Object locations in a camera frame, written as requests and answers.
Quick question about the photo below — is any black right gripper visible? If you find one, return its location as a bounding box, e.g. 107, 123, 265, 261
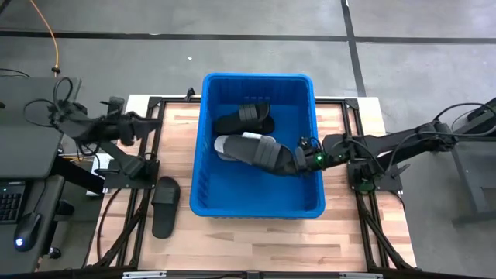
286, 137, 329, 177

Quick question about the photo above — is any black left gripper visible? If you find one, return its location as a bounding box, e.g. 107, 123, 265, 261
115, 112, 163, 146

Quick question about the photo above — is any blue plastic bin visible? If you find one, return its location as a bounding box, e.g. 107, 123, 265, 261
188, 71, 327, 219

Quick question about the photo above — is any white box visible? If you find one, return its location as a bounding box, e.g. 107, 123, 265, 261
85, 153, 114, 197

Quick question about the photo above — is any black clamp lever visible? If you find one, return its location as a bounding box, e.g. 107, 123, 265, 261
388, 163, 412, 181

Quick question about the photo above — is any grey side desk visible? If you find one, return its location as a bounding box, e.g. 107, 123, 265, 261
0, 76, 82, 180

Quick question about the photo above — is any black computer mouse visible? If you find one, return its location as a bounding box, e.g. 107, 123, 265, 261
12, 212, 43, 253

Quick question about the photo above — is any black keyboard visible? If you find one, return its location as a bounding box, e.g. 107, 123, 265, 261
0, 181, 26, 226

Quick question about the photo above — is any dark grey metal cart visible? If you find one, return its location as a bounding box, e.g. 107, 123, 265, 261
427, 96, 496, 226

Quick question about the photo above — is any black computer desk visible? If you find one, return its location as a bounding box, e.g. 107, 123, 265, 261
0, 176, 77, 277

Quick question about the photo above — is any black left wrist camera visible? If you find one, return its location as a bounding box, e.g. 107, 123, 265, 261
101, 96, 126, 116

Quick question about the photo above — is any black aluminium table frame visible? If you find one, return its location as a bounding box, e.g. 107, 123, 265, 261
87, 95, 419, 279

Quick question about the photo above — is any orange cable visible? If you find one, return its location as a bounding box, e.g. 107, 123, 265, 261
29, 0, 62, 77

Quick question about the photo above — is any black hanging cable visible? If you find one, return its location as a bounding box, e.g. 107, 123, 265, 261
95, 187, 125, 261

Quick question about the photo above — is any silver metal bracket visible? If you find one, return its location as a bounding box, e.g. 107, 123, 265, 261
122, 270, 168, 279
339, 272, 384, 279

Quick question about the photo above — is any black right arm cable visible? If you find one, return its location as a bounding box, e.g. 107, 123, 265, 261
383, 102, 496, 171

